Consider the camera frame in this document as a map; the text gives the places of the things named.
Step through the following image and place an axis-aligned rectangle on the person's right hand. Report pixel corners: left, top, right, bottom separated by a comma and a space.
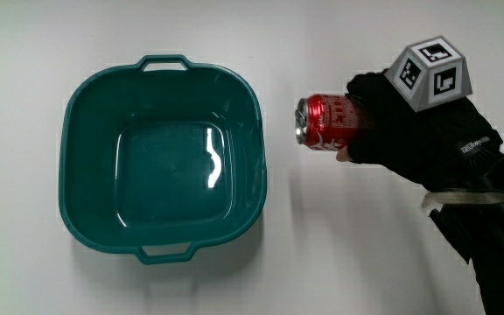
335, 36, 504, 192

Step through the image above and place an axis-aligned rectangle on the red cola can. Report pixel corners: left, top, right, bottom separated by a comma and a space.
294, 93, 374, 152

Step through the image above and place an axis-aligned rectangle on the person's right forearm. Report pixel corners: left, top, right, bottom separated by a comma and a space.
421, 150, 504, 315

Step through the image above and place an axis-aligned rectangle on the white desk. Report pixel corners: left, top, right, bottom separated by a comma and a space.
0, 0, 504, 315

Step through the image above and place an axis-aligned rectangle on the green plastic basin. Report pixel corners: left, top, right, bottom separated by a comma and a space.
58, 53, 268, 266

